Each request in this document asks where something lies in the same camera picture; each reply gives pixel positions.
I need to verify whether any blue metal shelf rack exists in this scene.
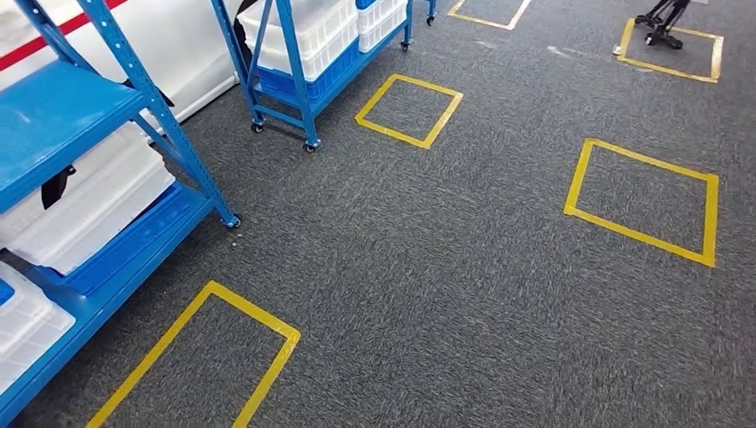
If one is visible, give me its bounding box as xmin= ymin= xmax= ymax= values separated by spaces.
xmin=0 ymin=0 xmax=242 ymax=428

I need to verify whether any blue rack on casters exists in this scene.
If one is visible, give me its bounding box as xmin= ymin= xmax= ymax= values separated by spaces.
xmin=210 ymin=0 xmax=440 ymax=155

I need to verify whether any white plastic crate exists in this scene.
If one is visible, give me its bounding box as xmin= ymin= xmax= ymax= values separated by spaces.
xmin=8 ymin=159 xmax=177 ymax=277
xmin=0 ymin=122 xmax=167 ymax=250
xmin=358 ymin=4 xmax=408 ymax=54
xmin=246 ymin=32 xmax=361 ymax=83
xmin=0 ymin=261 xmax=77 ymax=394
xmin=356 ymin=0 xmax=408 ymax=36
xmin=235 ymin=0 xmax=359 ymax=59

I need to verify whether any yellow floor tape square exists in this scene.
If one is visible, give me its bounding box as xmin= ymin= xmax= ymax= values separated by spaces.
xmin=563 ymin=137 xmax=720 ymax=269

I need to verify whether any white car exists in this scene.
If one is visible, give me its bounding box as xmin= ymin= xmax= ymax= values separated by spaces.
xmin=0 ymin=0 xmax=261 ymax=140

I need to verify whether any black tripod stand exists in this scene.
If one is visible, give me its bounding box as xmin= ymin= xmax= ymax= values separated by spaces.
xmin=633 ymin=0 xmax=692 ymax=51

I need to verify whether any red barrier belt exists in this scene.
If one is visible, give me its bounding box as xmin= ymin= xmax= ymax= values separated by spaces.
xmin=0 ymin=0 xmax=128 ymax=73

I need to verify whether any black bracket behind shelf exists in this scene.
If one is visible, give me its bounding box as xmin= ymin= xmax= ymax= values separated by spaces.
xmin=39 ymin=165 xmax=78 ymax=211

